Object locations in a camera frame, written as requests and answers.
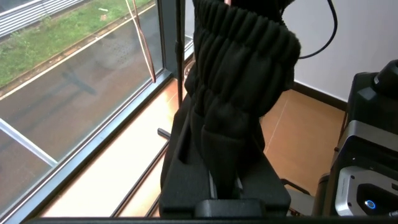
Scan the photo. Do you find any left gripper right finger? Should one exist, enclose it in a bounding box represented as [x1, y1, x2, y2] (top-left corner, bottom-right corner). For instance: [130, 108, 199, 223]
[239, 146, 292, 217]

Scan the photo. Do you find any black cable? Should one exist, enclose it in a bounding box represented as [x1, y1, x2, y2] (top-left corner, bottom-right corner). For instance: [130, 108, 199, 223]
[298, 0, 339, 60]

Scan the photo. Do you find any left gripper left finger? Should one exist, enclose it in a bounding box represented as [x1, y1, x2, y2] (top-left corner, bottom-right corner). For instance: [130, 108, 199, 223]
[159, 114, 215, 218]

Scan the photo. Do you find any window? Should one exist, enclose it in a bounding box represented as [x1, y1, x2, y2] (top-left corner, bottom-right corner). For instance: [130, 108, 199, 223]
[0, 0, 195, 224]

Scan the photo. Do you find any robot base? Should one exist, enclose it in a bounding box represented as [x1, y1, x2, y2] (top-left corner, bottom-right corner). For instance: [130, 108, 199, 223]
[279, 58, 398, 218]

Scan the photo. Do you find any black garment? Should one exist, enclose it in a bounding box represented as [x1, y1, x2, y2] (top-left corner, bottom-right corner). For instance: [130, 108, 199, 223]
[160, 0, 302, 200]

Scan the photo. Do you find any black clothes rack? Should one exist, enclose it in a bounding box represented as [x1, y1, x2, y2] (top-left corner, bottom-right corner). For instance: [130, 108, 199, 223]
[111, 0, 187, 218]

